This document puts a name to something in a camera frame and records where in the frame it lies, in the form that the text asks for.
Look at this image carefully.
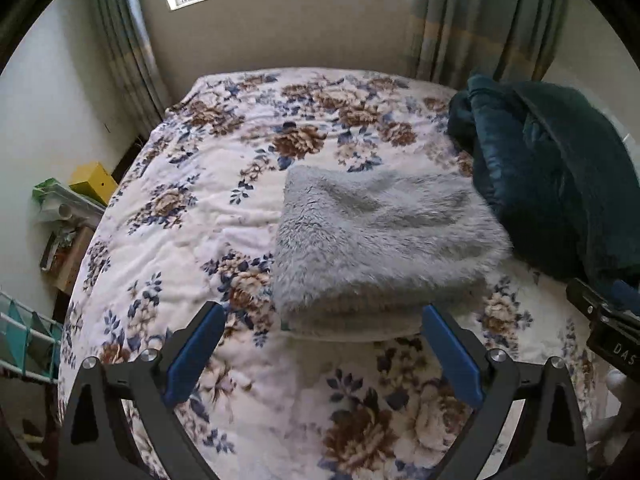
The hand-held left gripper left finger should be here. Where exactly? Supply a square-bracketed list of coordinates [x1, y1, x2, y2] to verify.
[58, 301, 227, 480]

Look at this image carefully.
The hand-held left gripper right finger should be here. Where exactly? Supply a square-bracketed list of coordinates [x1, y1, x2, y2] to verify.
[421, 304, 587, 480]

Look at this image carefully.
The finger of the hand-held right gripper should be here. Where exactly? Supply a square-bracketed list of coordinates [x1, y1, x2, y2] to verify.
[566, 277, 640, 321]

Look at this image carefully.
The grey fluffy blanket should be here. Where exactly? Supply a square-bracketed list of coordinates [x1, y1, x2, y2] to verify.
[271, 165, 515, 343]

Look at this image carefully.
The white cloth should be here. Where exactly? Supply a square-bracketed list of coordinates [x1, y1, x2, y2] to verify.
[587, 369, 635, 463]

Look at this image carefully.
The dark teal quilt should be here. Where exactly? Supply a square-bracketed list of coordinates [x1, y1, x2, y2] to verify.
[446, 74, 640, 293]

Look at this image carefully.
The floral printed blanket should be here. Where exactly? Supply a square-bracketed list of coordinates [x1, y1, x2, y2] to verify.
[57, 70, 608, 480]

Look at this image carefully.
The cluttered bedside shelf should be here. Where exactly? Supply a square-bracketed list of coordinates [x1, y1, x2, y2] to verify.
[40, 225, 96, 295]

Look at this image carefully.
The white drying rack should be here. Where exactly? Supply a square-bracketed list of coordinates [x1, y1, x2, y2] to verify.
[0, 287, 65, 387]

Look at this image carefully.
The yellow box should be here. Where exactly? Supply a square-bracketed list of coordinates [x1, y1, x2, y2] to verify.
[68, 161, 119, 207]

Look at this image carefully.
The green packet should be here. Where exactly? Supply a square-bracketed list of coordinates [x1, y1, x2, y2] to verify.
[32, 178, 63, 202]

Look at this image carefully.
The grey-green striped curtain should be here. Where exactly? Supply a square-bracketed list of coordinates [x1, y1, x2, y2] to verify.
[404, 0, 572, 92]
[87, 0, 173, 137]

